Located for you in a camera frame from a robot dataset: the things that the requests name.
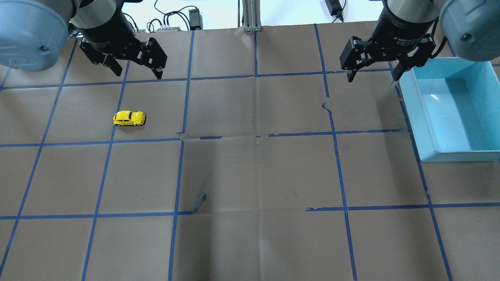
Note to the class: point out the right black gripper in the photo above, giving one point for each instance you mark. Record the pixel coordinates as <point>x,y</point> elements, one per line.
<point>397,30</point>

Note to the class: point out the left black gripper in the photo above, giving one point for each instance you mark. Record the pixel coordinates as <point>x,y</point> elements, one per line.
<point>104,30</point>

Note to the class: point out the yellow beetle toy car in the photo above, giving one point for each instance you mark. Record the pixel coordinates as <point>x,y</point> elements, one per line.
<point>129,118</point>

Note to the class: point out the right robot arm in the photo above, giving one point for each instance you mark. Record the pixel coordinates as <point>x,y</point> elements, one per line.
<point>471,27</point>

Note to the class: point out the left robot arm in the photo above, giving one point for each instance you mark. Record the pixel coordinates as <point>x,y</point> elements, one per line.
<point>33,34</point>

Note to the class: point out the grey usb hub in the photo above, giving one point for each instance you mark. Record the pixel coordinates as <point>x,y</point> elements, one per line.
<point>168,29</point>

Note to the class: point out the black power adapter right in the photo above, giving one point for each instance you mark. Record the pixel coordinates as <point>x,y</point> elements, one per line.
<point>335,7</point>

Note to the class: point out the black power adapter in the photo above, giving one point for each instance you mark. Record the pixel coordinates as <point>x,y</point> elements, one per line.
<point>335,7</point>
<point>195,19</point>

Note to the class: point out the light blue plastic bin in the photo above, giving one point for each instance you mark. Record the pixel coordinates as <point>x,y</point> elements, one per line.
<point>453,108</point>

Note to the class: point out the aluminium frame post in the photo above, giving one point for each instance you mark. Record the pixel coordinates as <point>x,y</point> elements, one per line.
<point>251,15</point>

